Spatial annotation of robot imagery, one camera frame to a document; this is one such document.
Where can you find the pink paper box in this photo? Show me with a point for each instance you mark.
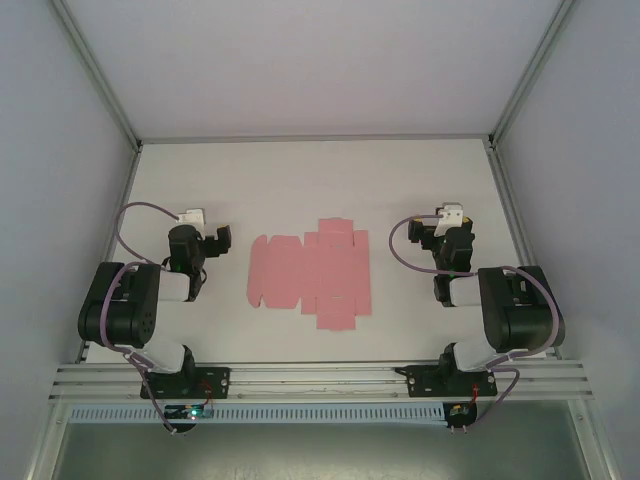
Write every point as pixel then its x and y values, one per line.
pixel 320 275

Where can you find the circuit board with green light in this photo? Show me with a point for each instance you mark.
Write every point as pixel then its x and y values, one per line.
pixel 192 413

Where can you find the aluminium table side rail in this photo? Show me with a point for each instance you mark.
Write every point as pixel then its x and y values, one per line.
pixel 122 200
pixel 510 210

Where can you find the aluminium frame post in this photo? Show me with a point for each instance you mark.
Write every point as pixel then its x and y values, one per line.
pixel 535 75
pixel 95 75

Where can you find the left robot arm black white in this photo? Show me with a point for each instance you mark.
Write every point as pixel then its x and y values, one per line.
pixel 125 310

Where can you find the small circuit board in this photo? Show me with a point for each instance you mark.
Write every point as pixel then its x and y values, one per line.
pixel 459 412

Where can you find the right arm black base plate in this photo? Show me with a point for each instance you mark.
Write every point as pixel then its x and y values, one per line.
pixel 425 382

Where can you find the aluminium mounting rail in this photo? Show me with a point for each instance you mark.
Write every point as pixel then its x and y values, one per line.
pixel 320 380

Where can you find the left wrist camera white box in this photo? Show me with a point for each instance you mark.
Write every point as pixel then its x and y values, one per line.
pixel 191 217

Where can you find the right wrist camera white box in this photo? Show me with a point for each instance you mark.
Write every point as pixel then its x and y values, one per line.
pixel 449 217

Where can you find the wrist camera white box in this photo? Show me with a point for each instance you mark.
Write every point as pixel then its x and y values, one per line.
pixel 191 217
pixel 449 217

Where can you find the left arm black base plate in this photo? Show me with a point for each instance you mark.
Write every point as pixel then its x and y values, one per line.
pixel 215 382

